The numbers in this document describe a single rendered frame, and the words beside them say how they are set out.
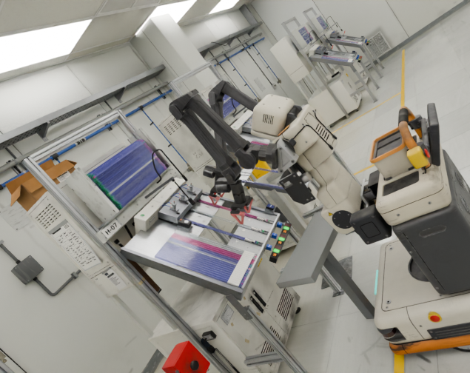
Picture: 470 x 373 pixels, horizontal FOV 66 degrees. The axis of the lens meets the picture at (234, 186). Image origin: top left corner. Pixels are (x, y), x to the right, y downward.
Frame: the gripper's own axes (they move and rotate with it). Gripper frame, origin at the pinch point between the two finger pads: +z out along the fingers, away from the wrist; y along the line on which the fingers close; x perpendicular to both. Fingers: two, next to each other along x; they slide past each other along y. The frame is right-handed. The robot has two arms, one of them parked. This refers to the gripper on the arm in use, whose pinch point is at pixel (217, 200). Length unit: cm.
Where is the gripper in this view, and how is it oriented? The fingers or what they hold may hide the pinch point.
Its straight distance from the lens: 218.2
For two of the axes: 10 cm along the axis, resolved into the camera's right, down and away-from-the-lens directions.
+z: -0.9, 8.2, 5.6
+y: -3.8, 4.9, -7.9
